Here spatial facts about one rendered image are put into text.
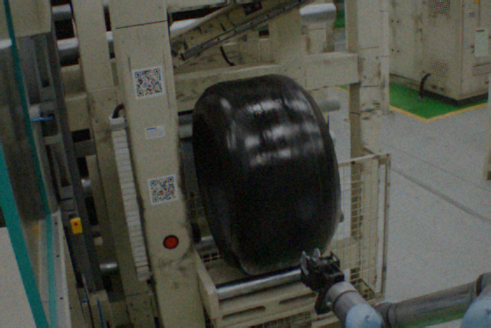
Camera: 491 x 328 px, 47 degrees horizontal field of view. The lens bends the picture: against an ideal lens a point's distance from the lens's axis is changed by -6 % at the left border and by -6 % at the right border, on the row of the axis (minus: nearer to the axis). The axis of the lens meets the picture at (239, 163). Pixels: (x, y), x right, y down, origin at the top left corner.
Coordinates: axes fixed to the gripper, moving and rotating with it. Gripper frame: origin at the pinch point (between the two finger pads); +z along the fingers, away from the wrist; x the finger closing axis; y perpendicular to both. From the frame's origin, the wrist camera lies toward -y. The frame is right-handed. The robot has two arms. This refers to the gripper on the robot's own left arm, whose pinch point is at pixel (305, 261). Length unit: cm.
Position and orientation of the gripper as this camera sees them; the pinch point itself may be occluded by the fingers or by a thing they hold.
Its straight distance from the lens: 160.2
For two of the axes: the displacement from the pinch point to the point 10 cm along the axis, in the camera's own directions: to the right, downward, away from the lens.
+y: -0.8, -9.2, -3.8
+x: -9.5, 1.9, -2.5
